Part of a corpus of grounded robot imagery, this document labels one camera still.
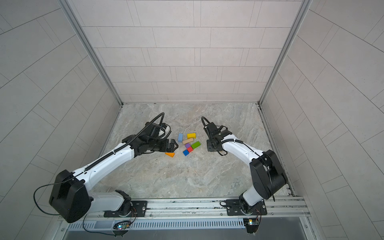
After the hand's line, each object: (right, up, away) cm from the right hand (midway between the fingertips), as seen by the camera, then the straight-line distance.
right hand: (212, 147), depth 88 cm
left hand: (-20, +3, -8) cm, 22 cm away
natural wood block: (-23, -4, +1) cm, 23 cm away
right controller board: (+17, -31, -20) cm, 41 cm away
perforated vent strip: (-26, -31, -20) cm, 45 cm away
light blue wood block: (-20, +4, +8) cm, 22 cm away
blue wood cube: (-16, -4, +3) cm, 17 cm away
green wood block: (-10, 0, +6) cm, 12 cm away
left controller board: (-41, -29, -24) cm, 56 cm away
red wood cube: (-13, -2, +3) cm, 14 cm away
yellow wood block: (-13, +6, +9) cm, 17 cm away
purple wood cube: (-15, 0, +5) cm, 16 cm away
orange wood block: (-25, -4, 0) cm, 26 cm away
